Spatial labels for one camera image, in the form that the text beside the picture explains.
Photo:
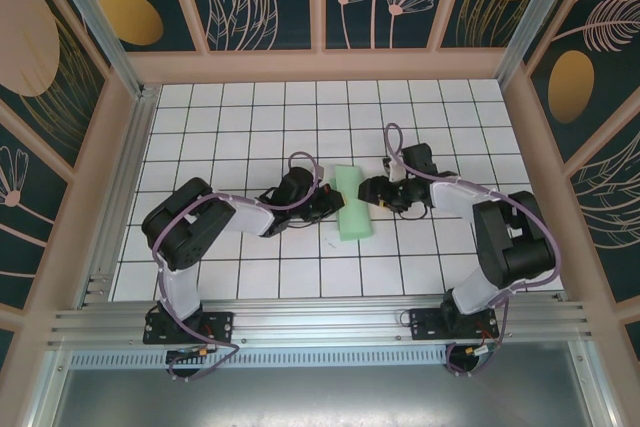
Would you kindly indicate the green paper sheet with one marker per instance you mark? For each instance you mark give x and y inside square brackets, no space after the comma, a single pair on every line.
[350,224]

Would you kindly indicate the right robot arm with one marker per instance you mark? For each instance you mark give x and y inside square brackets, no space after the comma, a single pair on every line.
[515,237]

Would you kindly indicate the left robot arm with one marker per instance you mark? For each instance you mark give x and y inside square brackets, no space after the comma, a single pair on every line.
[175,227]

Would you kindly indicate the grey metal sheet shelf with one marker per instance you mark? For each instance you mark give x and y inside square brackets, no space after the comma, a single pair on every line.
[320,397]

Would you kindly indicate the yellow power connector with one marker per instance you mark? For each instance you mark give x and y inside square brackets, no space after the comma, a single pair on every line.
[470,349]
[202,349]

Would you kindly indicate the long aluminium mounting rail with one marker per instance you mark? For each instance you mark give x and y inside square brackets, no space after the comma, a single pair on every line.
[320,322]

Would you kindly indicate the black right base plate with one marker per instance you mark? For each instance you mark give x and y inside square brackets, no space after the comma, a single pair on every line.
[425,324]

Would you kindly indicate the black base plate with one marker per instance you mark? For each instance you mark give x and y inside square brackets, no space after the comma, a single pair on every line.
[220,327]
[425,324]

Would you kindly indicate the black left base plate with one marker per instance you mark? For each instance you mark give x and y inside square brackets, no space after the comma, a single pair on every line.
[220,327]

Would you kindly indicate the aluminium side rail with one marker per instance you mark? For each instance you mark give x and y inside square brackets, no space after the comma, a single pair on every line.
[125,197]

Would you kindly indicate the aluminium corner post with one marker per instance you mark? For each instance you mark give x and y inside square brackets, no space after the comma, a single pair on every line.
[540,7]
[100,22]

